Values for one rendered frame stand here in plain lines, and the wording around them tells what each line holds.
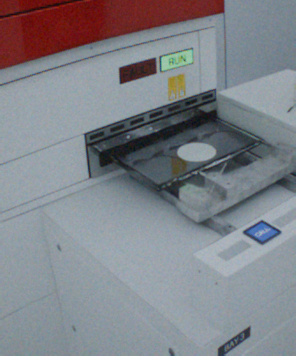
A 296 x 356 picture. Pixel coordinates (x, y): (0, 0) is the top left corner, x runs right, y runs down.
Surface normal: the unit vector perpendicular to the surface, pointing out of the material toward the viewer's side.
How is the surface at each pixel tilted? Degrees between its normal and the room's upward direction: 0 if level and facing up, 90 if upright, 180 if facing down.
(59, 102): 90
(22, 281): 90
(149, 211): 0
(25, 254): 90
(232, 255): 0
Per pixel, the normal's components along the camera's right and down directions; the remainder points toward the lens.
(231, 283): 0.60, 0.34
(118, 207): -0.04, -0.89
